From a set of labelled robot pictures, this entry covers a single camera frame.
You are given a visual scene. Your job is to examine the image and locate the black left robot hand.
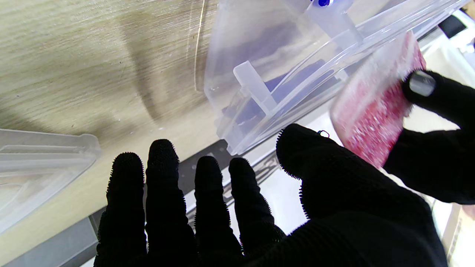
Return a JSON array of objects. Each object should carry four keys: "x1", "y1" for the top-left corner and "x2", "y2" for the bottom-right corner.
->
[{"x1": 382, "y1": 70, "x2": 475, "y2": 205}]

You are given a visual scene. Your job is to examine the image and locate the printed kitchen backdrop cloth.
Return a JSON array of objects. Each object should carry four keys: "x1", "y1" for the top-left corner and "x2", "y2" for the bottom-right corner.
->
[{"x1": 0, "y1": 7, "x2": 475, "y2": 267}]

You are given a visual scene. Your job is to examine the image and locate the raw bacon slice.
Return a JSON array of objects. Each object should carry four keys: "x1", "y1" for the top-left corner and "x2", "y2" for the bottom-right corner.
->
[{"x1": 330, "y1": 32, "x2": 427, "y2": 169}]

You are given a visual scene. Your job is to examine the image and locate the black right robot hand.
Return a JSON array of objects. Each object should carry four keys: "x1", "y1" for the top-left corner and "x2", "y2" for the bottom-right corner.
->
[{"x1": 93, "y1": 123, "x2": 448, "y2": 267}]

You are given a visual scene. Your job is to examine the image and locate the clear container with blue clips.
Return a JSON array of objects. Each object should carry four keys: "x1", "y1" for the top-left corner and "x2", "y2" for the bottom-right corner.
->
[{"x1": 203, "y1": 0, "x2": 472, "y2": 156}]

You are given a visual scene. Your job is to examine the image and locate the clear lid with blue label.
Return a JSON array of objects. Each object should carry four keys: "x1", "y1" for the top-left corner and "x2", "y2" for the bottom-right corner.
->
[{"x1": 0, "y1": 129, "x2": 102, "y2": 235}]

